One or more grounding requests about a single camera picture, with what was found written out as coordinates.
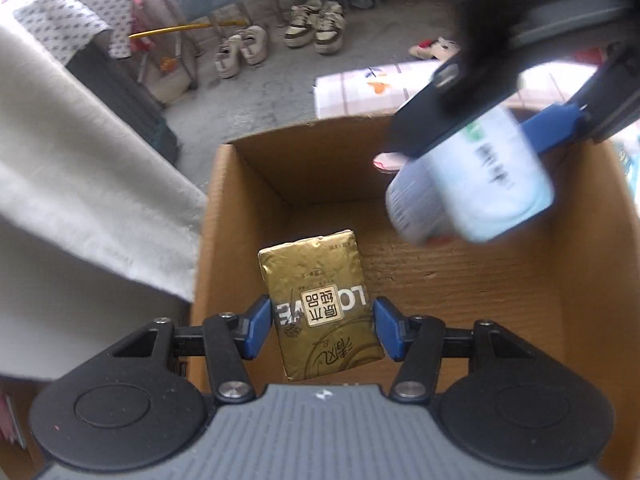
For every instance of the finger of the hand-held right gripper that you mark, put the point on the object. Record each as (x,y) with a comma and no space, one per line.
(555,125)
(440,115)

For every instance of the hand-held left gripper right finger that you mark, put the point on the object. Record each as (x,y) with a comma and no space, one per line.
(387,330)

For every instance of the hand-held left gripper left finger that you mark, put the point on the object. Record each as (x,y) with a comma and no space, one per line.
(257,327)

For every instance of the gold tissue packet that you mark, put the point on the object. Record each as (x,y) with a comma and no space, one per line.
(310,270)

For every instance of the white tissue packet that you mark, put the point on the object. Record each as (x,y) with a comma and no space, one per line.
(490,190)

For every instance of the cardboard box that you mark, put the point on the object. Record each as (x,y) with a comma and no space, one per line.
(500,285)

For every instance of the plush slippers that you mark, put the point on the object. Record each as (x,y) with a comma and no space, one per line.
(435,49)

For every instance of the plaid flower tablecloth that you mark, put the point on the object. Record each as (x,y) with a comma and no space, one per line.
(360,92)

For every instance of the chunky brown white sneaker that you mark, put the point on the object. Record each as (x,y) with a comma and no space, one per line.
(329,27)
(301,22)

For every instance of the cream sneaker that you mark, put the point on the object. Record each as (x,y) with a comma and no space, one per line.
(227,57)
(254,45)

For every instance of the beige bed sheet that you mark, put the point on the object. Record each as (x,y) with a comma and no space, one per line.
(75,185)

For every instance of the black suitcase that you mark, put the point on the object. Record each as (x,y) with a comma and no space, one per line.
(130,105)

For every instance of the yellow pole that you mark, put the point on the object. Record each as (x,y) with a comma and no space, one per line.
(185,27)

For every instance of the star printed cloth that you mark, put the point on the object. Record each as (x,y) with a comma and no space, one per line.
(75,15)

